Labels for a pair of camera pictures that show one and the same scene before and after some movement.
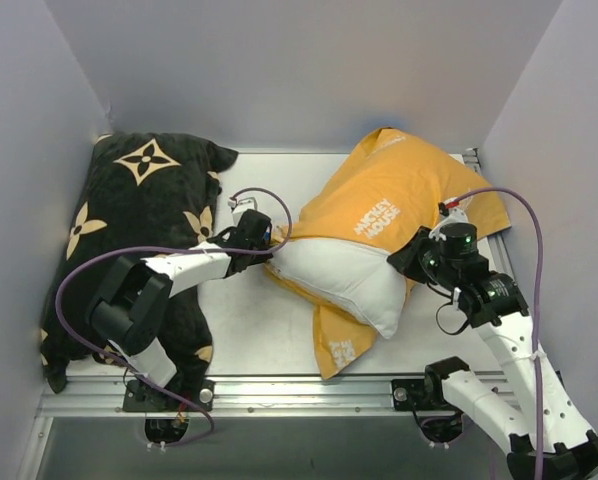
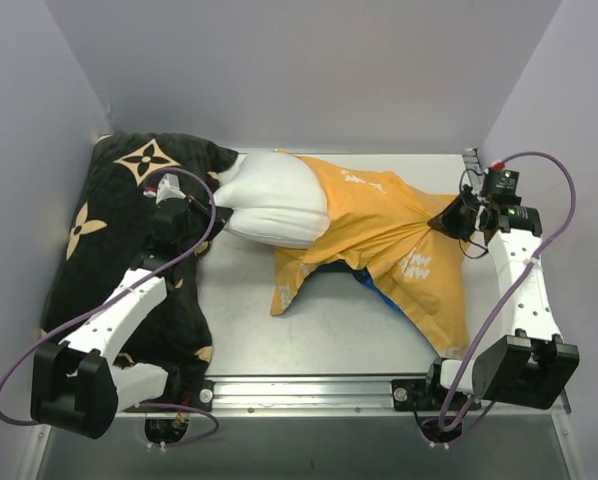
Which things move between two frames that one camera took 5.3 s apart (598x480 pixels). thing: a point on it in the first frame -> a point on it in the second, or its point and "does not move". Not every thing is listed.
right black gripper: (409, 255) -> (460, 220)
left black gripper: (258, 244) -> (202, 215)
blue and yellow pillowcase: (382, 193) -> (378, 224)
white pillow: (368, 283) -> (276, 200)
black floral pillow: (144, 195) does not move
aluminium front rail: (253, 397) does not move
